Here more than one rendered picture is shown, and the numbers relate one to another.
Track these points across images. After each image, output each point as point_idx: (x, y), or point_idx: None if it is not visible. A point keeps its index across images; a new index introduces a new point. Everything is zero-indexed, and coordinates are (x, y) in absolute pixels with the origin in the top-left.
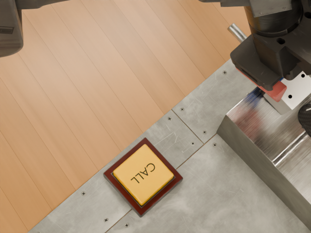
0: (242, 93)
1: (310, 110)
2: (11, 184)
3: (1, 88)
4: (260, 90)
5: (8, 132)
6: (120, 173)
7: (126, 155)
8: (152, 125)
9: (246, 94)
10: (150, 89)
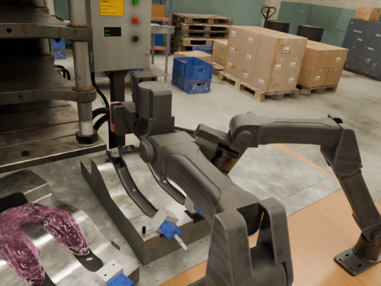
0: (203, 243)
1: (183, 204)
2: (307, 227)
3: (327, 263)
4: (203, 217)
5: (316, 244)
6: (263, 213)
7: (260, 222)
8: (248, 237)
9: (201, 242)
10: None
